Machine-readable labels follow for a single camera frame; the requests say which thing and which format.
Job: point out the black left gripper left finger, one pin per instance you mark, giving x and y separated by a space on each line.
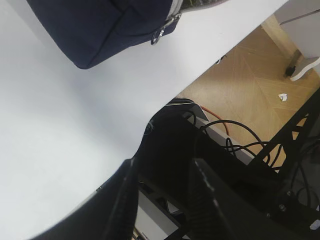
110 214

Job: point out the white paper scrap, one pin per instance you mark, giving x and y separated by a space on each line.
283 97

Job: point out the navy blue lunch bag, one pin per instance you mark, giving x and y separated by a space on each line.
89 32

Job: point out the white furniture leg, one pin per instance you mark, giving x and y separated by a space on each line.
304 31

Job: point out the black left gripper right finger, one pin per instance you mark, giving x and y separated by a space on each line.
219 213

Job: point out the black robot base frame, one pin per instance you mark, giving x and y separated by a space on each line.
287 165

